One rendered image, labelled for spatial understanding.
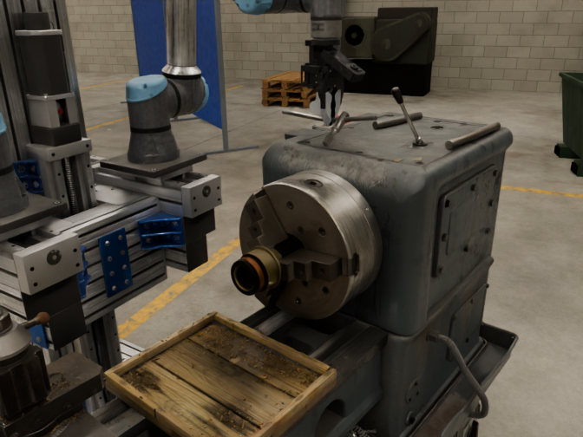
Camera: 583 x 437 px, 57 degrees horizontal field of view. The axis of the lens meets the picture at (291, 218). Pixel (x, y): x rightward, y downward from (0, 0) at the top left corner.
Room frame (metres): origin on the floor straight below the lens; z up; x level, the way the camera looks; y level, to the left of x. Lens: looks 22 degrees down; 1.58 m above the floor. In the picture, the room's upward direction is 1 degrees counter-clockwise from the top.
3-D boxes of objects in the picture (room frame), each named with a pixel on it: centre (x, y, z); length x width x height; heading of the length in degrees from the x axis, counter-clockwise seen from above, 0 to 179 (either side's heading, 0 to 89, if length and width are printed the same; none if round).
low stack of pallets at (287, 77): (9.42, -0.13, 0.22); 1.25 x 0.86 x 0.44; 159
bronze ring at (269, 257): (0.97, 0.07, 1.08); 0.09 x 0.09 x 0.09; 50
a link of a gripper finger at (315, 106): (1.36, -0.07, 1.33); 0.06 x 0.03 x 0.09; 50
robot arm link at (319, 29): (1.37, -0.09, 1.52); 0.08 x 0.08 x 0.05
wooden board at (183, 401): (0.87, 0.15, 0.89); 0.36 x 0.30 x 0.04; 50
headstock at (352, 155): (1.40, -0.27, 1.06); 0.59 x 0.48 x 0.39; 140
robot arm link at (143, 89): (1.55, 0.40, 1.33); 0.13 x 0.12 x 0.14; 146
